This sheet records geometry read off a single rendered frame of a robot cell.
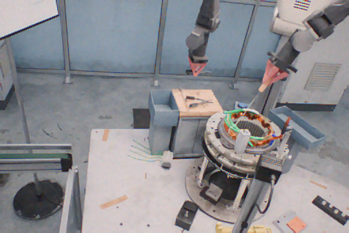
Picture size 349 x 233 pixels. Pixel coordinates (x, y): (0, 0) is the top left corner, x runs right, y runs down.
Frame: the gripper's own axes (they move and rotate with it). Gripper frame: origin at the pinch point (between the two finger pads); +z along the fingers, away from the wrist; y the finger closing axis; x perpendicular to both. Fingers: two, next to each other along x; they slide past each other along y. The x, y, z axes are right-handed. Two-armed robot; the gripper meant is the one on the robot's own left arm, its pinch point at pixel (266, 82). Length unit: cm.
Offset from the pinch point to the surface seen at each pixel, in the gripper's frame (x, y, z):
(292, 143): 12.4, 36.4, 20.8
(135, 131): 38, -22, 64
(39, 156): 17, -60, 83
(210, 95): 32.7, -1.1, 25.5
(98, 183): 1, -33, 72
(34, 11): 50, -89, 34
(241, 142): -10.9, 0.6, 19.7
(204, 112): 18.6, -4.8, 28.4
